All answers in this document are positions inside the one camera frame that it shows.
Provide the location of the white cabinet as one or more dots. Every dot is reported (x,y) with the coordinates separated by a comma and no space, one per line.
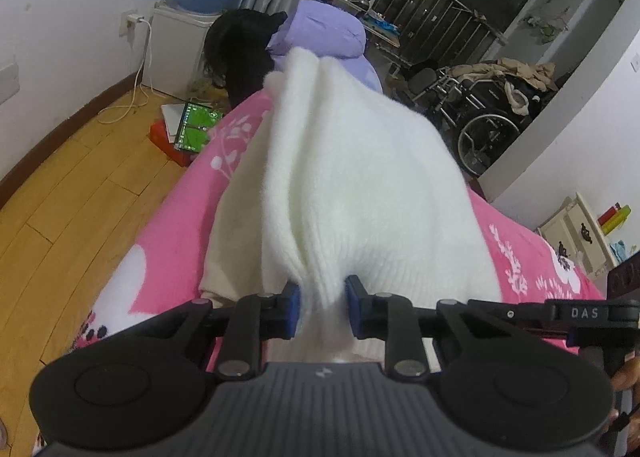
(575,233)

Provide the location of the purple puffer jacket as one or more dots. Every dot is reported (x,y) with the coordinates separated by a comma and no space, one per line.
(328,32)

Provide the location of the red box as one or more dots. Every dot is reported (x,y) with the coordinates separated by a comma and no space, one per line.
(158,136)

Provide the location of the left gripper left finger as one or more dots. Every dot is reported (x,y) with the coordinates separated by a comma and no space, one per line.
(226,341)

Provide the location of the white water dispenser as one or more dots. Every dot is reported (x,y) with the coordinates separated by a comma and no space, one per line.
(174,63)

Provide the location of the tablet with green screen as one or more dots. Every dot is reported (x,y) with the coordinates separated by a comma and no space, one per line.
(195,123)

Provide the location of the pink floral blanket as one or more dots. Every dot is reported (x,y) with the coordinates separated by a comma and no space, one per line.
(120,397)

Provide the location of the metal railing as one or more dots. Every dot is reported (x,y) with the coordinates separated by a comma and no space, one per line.
(411,31)

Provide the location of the wall switch plate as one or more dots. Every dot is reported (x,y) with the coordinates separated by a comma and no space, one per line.
(9,81)

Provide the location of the white knit sweater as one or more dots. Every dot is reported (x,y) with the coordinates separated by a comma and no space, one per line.
(339,180)

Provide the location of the person's right hand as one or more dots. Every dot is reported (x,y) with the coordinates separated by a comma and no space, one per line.
(627,378)

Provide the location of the black garment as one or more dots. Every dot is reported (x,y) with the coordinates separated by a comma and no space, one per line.
(236,56)

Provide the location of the beige clothes pile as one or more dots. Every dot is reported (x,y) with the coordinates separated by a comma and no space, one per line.
(520,81)

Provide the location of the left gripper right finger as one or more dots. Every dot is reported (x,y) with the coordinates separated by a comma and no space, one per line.
(452,326)

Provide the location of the wall socket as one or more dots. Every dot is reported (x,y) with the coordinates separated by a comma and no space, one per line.
(128,21)

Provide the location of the wheelchair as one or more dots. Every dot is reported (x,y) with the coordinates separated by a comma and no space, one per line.
(475,118)

